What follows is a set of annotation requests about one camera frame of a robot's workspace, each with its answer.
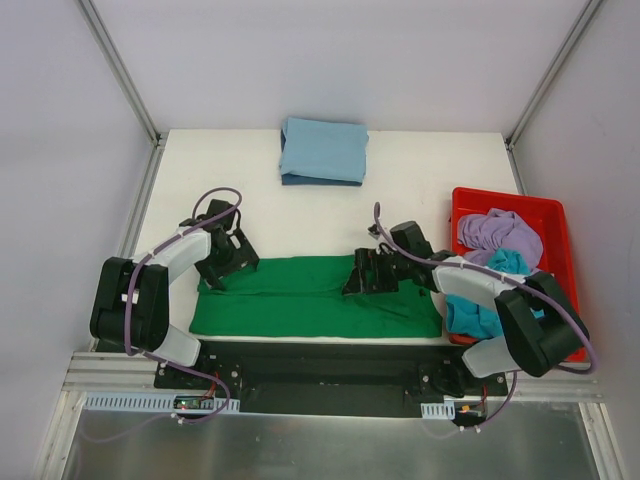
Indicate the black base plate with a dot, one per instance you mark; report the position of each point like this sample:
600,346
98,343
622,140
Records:
358,380

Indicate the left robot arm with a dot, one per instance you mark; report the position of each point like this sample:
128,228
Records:
132,303

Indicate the lavender crumpled t-shirt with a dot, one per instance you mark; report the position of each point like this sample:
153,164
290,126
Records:
500,240

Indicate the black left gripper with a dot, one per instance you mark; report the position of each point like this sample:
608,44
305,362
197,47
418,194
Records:
228,262

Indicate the light blue folded t-shirt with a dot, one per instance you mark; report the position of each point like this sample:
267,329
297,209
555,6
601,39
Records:
322,150

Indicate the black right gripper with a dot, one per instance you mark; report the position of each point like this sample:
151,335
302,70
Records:
372,272

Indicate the teal crumpled t-shirt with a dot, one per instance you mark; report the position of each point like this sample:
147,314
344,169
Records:
464,317

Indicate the left aluminium frame post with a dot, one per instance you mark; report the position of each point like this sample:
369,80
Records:
119,70

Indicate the aluminium frame post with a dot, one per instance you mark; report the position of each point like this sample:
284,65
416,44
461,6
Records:
119,70
569,44

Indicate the right aluminium frame post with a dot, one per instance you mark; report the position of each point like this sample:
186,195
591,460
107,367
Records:
569,44

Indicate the green t-shirt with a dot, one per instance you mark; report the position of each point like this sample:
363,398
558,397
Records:
302,297

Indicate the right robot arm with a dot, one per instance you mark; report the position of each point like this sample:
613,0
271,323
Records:
540,327

